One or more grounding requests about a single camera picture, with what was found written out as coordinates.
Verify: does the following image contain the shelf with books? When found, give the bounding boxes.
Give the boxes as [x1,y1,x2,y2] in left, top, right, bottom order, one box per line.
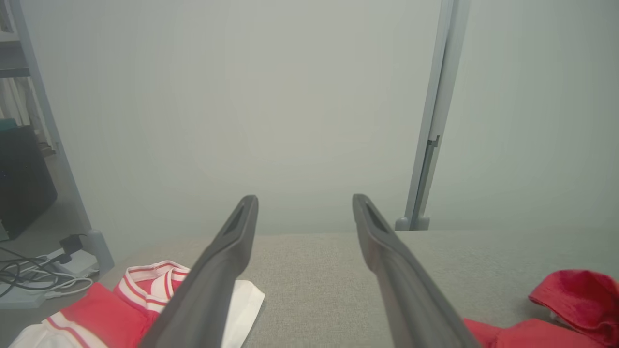
[0,0,55,156]

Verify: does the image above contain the black box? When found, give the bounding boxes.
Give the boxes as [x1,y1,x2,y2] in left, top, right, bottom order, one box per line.
[0,125,58,241]

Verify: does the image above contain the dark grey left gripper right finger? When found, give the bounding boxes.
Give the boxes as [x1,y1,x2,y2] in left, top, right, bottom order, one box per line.
[352,194,479,348]

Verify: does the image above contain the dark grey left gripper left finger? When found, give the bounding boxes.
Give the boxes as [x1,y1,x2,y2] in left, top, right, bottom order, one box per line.
[138,195,259,348]

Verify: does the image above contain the white power strip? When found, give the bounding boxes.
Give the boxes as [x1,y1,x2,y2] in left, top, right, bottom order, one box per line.
[45,247,100,279]

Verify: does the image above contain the white cable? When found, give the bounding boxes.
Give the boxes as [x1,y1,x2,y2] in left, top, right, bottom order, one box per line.
[19,269,93,299]

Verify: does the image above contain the red t-shirt with white sleeves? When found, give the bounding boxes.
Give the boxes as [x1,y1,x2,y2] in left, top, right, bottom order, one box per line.
[9,261,265,348]

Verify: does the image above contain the flat white board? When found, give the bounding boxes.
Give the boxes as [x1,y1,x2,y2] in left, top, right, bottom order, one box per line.
[0,284,47,310]

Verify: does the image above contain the black cable bundle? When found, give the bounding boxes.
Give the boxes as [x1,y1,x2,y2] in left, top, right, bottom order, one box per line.
[0,246,66,296]

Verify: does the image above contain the grey double partition post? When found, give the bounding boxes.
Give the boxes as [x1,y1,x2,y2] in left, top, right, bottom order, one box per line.
[395,0,472,232]

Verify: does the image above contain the red basketball jersey with number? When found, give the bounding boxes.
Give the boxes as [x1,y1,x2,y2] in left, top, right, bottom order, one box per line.
[529,269,619,347]

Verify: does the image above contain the black power adapter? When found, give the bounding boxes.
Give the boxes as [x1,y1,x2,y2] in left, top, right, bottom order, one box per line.
[59,234,87,264]

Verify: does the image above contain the red shorts with white stripe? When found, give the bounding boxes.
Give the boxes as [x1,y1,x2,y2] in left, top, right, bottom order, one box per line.
[463,318,605,348]

